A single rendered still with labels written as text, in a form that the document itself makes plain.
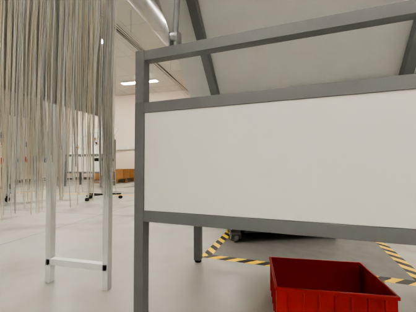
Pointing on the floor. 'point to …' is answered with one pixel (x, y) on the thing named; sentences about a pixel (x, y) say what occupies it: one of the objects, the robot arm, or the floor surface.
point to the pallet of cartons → (121, 175)
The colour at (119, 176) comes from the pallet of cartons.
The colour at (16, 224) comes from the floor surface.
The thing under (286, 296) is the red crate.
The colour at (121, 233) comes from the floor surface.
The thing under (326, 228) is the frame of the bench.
